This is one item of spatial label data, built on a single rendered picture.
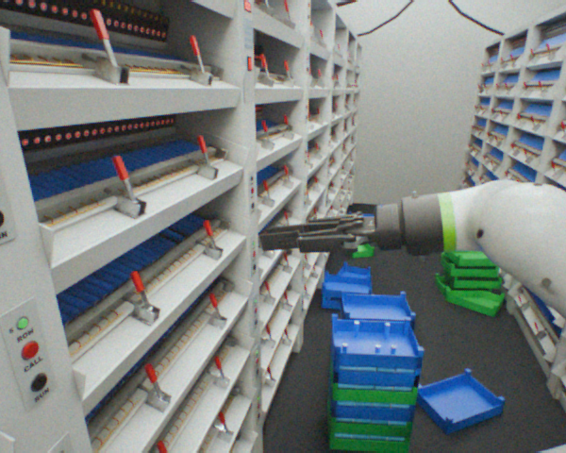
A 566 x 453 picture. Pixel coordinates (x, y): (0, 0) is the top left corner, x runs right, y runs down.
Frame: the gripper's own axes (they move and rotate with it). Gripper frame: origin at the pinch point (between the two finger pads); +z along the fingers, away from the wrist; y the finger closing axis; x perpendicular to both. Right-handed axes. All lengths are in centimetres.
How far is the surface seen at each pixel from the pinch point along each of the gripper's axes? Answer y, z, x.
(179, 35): 30, 26, 43
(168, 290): -3.7, 24.1, -7.4
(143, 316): -13.5, 22.6, -7.1
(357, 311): 96, 6, -75
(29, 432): -37.5, 20.2, -6.7
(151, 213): -10.3, 17.3, 9.8
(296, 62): 100, 15, 38
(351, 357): 49, 2, -64
